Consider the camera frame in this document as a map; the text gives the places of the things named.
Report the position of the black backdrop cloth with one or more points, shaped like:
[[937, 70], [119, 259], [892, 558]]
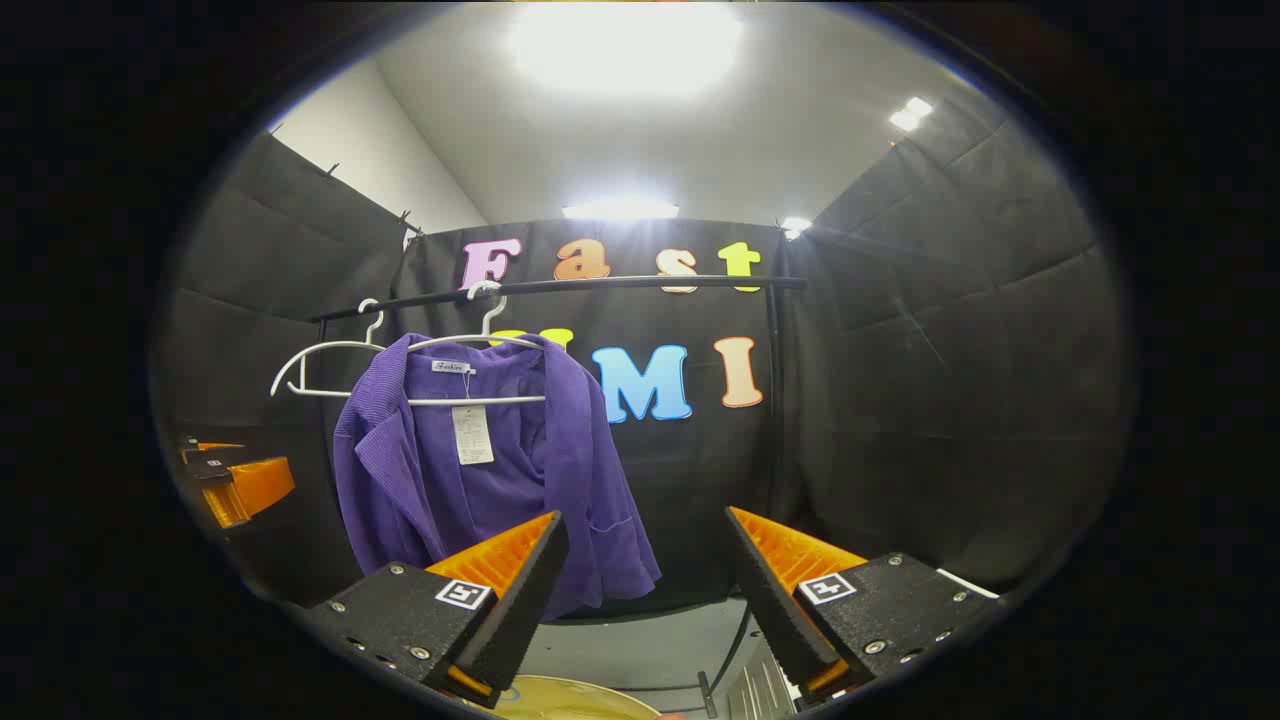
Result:
[[900, 400]]

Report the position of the black metal clothes rack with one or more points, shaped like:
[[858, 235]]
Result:
[[620, 286]]

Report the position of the white plastic hanger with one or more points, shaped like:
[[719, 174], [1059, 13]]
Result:
[[510, 400], [340, 344]]

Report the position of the grey ribbed panel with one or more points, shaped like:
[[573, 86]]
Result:
[[760, 690]]

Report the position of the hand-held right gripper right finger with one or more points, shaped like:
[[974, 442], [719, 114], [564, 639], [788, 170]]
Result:
[[775, 610]]

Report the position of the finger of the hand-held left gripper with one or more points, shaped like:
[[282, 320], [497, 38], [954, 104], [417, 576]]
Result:
[[255, 485], [205, 448]]

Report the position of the long ceiling light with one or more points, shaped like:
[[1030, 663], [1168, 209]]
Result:
[[620, 210]]

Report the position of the white paper sheet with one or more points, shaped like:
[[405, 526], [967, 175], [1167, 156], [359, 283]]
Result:
[[975, 585]]

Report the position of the beige laundry hamper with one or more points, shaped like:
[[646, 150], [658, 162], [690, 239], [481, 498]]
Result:
[[570, 700]]

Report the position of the large ceiling light panel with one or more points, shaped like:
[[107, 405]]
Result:
[[625, 45]]

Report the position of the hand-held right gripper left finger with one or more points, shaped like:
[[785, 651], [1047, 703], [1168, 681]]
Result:
[[525, 600]]

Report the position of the small ceiling light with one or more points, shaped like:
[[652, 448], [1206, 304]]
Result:
[[911, 113], [796, 227]]

